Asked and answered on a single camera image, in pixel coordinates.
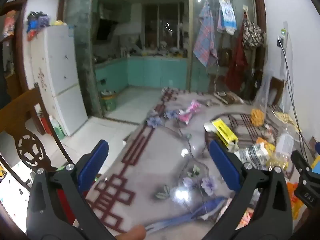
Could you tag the green waste bin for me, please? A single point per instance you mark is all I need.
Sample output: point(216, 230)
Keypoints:
point(108, 101)

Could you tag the pile of colourful clothes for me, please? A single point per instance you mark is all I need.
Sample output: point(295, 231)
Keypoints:
point(37, 23)

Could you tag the brown wooden tray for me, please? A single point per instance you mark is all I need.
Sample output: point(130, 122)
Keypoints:
point(228, 97)

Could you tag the white blue plastic bag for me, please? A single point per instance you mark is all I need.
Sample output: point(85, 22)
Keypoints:
point(227, 17)

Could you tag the red bucket with green rim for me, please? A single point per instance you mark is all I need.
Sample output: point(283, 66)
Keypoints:
point(65, 205)

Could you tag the pale yellow plastic bag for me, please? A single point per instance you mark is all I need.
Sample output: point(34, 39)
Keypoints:
point(287, 120)

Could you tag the colourful hanging decoration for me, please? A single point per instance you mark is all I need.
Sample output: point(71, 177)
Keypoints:
point(9, 23)

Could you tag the blue colourful box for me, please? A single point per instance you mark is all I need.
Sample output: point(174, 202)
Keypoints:
point(316, 160)

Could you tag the carved wooden chair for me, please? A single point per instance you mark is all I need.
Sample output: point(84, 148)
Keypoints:
point(27, 145)

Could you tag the patterned fabric bag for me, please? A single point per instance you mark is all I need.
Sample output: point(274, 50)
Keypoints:
point(252, 33)

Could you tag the yellow plastic snack bag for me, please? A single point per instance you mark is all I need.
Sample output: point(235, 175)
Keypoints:
point(267, 148)

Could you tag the white desk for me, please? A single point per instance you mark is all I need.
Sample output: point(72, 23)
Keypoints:
point(15, 187)

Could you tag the floral tablecloth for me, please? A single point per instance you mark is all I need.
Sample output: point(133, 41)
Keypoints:
point(160, 160)

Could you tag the green liquid bottle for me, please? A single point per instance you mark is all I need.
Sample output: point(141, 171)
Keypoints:
point(57, 128)

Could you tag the plaid towel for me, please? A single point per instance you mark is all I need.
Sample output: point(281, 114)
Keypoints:
point(205, 37)

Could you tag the black range hood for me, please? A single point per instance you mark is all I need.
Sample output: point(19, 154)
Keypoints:
point(103, 30)

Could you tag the pink wrapper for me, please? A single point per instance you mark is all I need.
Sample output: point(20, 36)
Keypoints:
point(188, 112)

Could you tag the orange snack pile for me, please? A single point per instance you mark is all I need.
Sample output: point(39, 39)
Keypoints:
point(257, 117)

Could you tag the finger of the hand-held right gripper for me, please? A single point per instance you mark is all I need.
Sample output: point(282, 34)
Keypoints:
point(298, 160)

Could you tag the wall charger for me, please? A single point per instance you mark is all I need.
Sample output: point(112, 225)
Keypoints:
point(281, 38)

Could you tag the blue wrapper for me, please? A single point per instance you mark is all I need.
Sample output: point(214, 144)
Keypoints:
point(205, 207)

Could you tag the teal kitchen cabinets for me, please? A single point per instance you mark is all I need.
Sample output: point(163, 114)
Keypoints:
point(150, 71)

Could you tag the red fire extinguisher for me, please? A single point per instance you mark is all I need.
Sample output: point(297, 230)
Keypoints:
point(45, 123)

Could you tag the orange snack packet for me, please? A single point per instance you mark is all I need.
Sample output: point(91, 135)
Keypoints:
point(293, 200)

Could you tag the round patterned turntable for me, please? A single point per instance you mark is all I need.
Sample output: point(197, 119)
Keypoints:
point(250, 125)

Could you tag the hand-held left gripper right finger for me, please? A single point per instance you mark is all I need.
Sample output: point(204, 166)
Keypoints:
point(225, 167)

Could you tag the red garment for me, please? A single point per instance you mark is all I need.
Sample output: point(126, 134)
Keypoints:
point(235, 67)

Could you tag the person's left hand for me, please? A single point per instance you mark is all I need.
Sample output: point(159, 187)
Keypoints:
point(131, 233)

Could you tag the clear plastic bag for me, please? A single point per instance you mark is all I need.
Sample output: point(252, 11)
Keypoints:
point(263, 92)

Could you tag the dark wooden chair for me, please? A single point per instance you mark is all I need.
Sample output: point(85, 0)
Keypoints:
point(277, 90)

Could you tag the yellow cardboard box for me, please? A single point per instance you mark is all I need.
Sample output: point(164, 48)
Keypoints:
point(223, 131)

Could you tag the white refrigerator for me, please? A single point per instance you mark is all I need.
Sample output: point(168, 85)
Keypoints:
point(62, 80)

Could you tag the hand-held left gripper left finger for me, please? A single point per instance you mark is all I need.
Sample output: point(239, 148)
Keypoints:
point(93, 162)

